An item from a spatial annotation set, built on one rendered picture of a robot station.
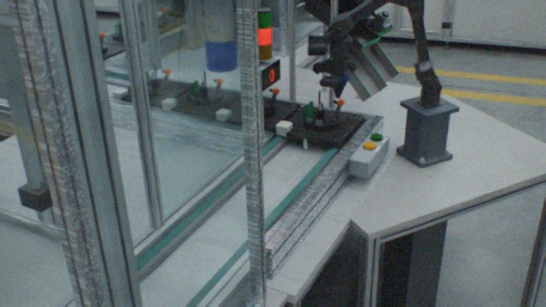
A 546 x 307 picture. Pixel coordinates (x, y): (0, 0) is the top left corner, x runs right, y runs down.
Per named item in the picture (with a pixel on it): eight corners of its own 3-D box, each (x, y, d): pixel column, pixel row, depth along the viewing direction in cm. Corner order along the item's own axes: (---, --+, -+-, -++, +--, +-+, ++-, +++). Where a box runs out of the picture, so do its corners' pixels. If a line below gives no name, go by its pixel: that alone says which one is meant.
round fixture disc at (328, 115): (345, 118, 220) (346, 113, 219) (331, 134, 209) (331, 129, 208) (310, 112, 225) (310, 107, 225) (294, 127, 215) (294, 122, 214)
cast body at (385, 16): (387, 31, 238) (395, 16, 234) (380, 33, 236) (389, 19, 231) (371, 19, 241) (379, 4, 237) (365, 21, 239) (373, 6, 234)
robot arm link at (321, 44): (343, 18, 200) (307, 19, 201) (344, 25, 193) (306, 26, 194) (343, 51, 205) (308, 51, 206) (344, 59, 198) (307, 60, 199)
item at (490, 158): (578, 168, 212) (580, 160, 211) (368, 242, 177) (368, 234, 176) (444, 100, 267) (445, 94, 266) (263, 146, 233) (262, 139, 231)
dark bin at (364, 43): (378, 42, 229) (386, 26, 224) (360, 51, 220) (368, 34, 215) (322, 2, 237) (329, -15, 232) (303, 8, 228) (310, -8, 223)
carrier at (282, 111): (300, 109, 233) (300, 78, 227) (271, 134, 214) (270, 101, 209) (246, 99, 243) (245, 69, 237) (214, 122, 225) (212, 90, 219)
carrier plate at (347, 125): (363, 121, 222) (363, 115, 221) (339, 148, 204) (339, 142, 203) (304, 109, 232) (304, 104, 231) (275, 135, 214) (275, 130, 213)
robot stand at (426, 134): (453, 159, 214) (460, 107, 205) (421, 169, 208) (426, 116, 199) (426, 142, 226) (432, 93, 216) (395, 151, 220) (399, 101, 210)
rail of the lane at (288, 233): (382, 140, 228) (384, 113, 223) (272, 280, 159) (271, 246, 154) (368, 137, 230) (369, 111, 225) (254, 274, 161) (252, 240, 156)
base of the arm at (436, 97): (443, 105, 206) (444, 89, 203) (428, 109, 204) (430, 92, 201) (429, 98, 212) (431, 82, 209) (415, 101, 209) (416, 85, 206)
